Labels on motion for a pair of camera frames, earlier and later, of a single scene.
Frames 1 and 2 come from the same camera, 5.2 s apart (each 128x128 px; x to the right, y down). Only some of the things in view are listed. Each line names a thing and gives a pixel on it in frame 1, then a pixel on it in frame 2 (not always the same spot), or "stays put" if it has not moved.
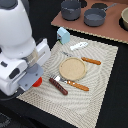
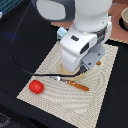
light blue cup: (63, 36) stays put
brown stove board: (111, 29) stays put
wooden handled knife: (71, 83) stays put
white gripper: (17, 75) → (84, 49)
